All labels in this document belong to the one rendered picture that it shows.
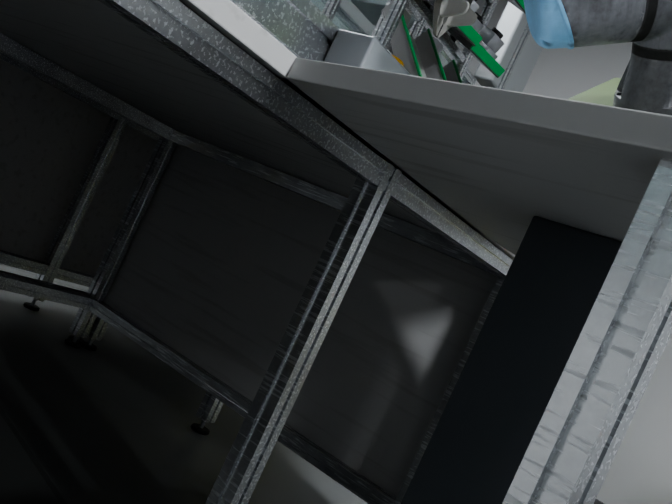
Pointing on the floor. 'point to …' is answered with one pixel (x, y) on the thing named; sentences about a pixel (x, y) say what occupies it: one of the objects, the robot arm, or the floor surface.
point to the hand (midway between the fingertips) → (435, 28)
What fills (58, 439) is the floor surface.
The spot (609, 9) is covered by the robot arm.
